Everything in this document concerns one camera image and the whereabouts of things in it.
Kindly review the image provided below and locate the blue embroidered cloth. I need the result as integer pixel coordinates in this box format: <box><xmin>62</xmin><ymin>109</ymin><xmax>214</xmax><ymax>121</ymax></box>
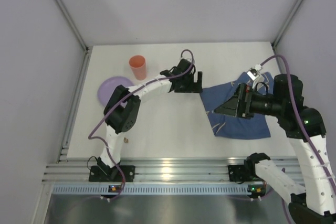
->
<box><xmin>200</xmin><ymin>72</ymin><xmax>271</xmax><ymax>140</ymax></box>

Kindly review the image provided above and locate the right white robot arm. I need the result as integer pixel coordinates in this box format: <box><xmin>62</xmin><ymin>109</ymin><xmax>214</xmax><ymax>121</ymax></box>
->
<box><xmin>214</xmin><ymin>74</ymin><xmax>335</xmax><ymax>223</ymax></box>

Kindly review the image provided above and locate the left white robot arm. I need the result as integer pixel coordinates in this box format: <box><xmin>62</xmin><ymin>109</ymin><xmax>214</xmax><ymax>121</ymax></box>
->
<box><xmin>88</xmin><ymin>59</ymin><xmax>203</xmax><ymax>176</ymax></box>

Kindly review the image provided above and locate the orange plastic cup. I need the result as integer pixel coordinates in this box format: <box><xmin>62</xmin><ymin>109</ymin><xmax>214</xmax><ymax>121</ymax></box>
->
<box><xmin>129</xmin><ymin>55</ymin><xmax>146</xmax><ymax>80</ymax></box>

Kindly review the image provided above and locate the purple plastic plate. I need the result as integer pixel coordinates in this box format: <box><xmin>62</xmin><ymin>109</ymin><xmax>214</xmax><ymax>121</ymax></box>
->
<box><xmin>97</xmin><ymin>76</ymin><xmax>134</xmax><ymax>107</ymax></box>

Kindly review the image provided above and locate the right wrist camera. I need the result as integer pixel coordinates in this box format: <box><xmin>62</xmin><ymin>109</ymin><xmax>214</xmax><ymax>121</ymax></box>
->
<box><xmin>246</xmin><ymin>64</ymin><xmax>264</xmax><ymax>88</ymax></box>

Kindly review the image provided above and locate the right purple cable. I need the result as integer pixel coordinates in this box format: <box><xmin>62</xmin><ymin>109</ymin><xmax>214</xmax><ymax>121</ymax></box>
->
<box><xmin>259</xmin><ymin>54</ymin><xmax>336</xmax><ymax>183</ymax></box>

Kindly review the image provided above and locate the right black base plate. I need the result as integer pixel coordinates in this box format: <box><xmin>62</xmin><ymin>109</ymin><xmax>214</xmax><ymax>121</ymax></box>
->
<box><xmin>228</xmin><ymin>165</ymin><xmax>260</xmax><ymax>184</ymax></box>

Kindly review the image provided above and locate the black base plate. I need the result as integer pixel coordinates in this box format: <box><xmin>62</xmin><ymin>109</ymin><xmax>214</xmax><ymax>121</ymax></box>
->
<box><xmin>228</xmin><ymin>165</ymin><xmax>260</xmax><ymax>184</ymax></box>
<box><xmin>88</xmin><ymin>165</ymin><xmax>135</xmax><ymax>182</ymax></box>

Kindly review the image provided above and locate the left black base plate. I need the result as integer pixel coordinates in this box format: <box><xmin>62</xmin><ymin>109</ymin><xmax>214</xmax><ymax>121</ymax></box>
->
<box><xmin>88</xmin><ymin>165</ymin><xmax>135</xmax><ymax>182</ymax></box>

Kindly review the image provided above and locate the right aluminium corner post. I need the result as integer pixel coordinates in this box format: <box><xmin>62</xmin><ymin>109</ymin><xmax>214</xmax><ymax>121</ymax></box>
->
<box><xmin>271</xmin><ymin>0</ymin><xmax>305</xmax><ymax>51</ymax></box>

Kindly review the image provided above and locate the aluminium corner post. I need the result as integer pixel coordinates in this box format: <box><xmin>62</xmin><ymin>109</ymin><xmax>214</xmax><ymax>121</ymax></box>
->
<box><xmin>271</xmin><ymin>0</ymin><xmax>305</xmax><ymax>51</ymax></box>
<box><xmin>54</xmin><ymin>0</ymin><xmax>88</xmax><ymax>52</ymax></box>

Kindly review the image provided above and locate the aluminium mounting rail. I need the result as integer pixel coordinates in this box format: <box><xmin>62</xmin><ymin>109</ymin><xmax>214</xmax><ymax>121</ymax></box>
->
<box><xmin>41</xmin><ymin>157</ymin><xmax>328</xmax><ymax>183</ymax></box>

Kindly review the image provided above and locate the left aluminium corner post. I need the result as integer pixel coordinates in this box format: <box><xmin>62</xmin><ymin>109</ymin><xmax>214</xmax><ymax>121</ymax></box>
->
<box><xmin>54</xmin><ymin>0</ymin><xmax>88</xmax><ymax>52</ymax></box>

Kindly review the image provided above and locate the slotted cable duct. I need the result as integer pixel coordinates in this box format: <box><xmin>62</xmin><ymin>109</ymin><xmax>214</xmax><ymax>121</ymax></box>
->
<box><xmin>52</xmin><ymin>184</ymin><xmax>266</xmax><ymax>195</ymax></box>

